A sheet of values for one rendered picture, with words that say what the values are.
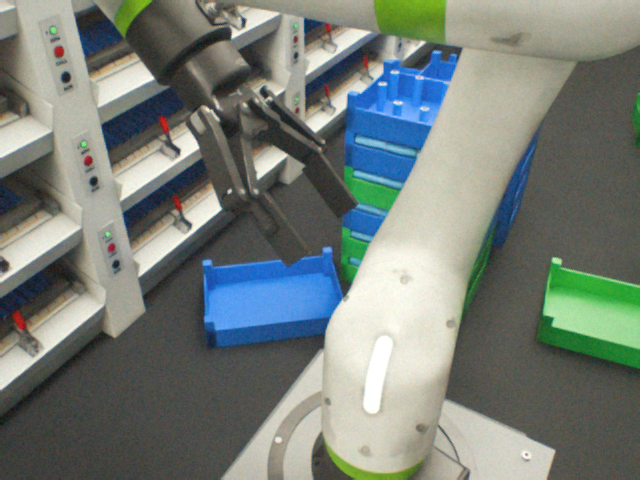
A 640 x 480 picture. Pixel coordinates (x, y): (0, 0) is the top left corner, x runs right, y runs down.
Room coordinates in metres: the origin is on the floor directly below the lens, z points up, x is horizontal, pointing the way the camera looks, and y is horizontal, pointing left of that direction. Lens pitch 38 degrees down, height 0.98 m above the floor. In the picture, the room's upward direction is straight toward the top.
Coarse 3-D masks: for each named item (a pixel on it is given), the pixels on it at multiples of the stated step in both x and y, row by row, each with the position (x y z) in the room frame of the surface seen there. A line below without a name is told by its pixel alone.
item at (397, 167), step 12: (348, 132) 1.08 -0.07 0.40; (348, 144) 1.08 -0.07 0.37; (348, 156) 1.08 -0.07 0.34; (360, 156) 1.07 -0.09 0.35; (372, 156) 1.06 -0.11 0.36; (384, 156) 1.04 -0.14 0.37; (396, 156) 1.03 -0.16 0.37; (360, 168) 1.07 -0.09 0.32; (372, 168) 1.05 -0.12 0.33; (384, 168) 1.04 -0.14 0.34; (396, 168) 1.03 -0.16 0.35; (408, 168) 1.02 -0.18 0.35
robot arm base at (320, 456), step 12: (324, 444) 0.40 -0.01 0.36; (312, 456) 0.41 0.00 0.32; (324, 456) 0.40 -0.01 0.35; (432, 456) 0.39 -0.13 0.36; (444, 456) 0.39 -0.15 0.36; (312, 468) 0.40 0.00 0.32; (324, 468) 0.39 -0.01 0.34; (336, 468) 0.37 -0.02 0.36; (420, 468) 0.37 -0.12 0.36; (432, 468) 0.37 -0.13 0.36; (444, 468) 0.37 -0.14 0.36; (456, 468) 0.37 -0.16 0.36
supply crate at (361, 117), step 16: (384, 64) 1.24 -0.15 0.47; (384, 80) 1.24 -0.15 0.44; (400, 80) 1.24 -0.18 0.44; (432, 80) 1.21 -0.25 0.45; (352, 96) 1.08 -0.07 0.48; (368, 96) 1.17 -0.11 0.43; (400, 96) 1.23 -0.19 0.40; (432, 96) 1.20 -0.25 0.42; (352, 112) 1.08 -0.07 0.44; (368, 112) 1.06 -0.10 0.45; (384, 112) 1.16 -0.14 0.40; (416, 112) 1.16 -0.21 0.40; (432, 112) 1.16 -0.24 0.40; (352, 128) 1.08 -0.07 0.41; (368, 128) 1.06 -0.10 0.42; (384, 128) 1.05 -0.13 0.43; (400, 128) 1.03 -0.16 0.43; (416, 128) 1.02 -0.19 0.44; (400, 144) 1.03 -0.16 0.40; (416, 144) 1.01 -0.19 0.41
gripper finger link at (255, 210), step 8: (232, 192) 0.44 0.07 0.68; (224, 200) 0.44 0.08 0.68; (232, 200) 0.44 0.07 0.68; (248, 200) 0.45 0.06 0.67; (256, 200) 0.45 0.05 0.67; (240, 208) 0.45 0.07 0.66; (248, 208) 0.45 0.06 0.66; (256, 208) 0.45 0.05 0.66; (264, 208) 0.45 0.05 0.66; (248, 216) 0.45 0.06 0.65; (256, 216) 0.44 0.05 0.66; (264, 216) 0.44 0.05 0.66; (256, 224) 0.44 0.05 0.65; (264, 224) 0.44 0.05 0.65; (272, 224) 0.44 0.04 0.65; (264, 232) 0.44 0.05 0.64
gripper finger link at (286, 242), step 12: (264, 192) 0.46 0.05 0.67; (264, 204) 0.46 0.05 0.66; (276, 204) 0.46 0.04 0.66; (276, 216) 0.45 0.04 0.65; (288, 228) 0.44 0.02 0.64; (276, 240) 0.44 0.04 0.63; (288, 240) 0.44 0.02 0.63; (300, 240) 0.44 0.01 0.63; (276, 252) 0.44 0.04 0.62; (288, 252) 0.44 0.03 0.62; (300, 252) 0.43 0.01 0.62; (288, 264) 0.43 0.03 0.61
